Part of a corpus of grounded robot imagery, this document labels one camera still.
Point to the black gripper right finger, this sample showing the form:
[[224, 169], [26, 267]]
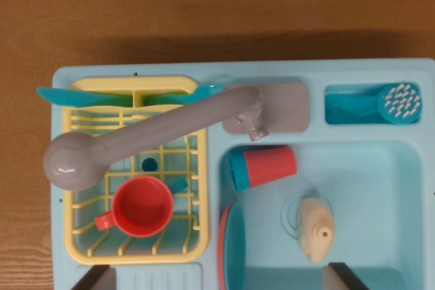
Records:
[[340, 280]]

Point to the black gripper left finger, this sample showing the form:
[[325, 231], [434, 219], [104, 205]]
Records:
[[102, 280]]

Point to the cream toy detergent bottle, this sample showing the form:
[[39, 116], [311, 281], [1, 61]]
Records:
[[316, 229]]

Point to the light blue toy sink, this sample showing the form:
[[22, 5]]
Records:
[[374, 181]]

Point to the red toy mug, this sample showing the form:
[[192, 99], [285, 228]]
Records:
[[142, 206]]

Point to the teal toy plate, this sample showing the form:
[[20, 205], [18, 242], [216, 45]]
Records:
[[236, 249]]

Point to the teal toy mug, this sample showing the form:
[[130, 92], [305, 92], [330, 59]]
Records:
[[179, 184]]

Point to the red toy plate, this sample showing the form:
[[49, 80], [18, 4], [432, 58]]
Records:
[[221, 246]]

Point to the yellow dish rack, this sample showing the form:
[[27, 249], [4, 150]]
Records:
[[203, 201]]

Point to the red toy tumbler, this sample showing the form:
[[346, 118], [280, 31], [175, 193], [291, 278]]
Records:
[[272, 166]]

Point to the teal toy tumbler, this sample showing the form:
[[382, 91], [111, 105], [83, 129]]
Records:
[[238, 171]]

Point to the green toy utensil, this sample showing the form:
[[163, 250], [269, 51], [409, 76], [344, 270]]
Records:
[[115, 101]]

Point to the teal scrub brush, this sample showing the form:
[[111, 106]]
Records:
[[401, 103]]

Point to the teal toy knife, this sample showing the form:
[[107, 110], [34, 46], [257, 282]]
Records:
[[64, 96]]

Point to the teal toy fork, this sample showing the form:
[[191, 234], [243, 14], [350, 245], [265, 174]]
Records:
[[204, 91]]

